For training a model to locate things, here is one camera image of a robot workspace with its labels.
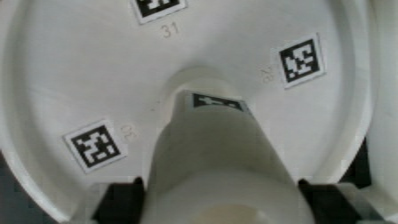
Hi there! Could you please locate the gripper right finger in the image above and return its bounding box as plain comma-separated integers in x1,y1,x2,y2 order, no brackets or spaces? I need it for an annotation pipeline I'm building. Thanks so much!
294,178,387,224

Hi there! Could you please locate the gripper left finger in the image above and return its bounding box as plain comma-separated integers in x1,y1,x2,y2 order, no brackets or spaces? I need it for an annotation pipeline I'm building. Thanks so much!
69,176,147,224

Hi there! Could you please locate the white cylindrical table leg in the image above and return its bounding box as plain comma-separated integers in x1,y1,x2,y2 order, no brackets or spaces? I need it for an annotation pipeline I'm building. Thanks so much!
142,91,314,224

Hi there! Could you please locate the white round table top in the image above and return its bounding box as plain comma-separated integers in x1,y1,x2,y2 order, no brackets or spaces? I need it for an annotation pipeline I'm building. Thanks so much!
0,0,374,224

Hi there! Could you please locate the white obstacle wall block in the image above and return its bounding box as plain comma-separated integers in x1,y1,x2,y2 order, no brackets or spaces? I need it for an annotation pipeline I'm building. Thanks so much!
367,0,398,203

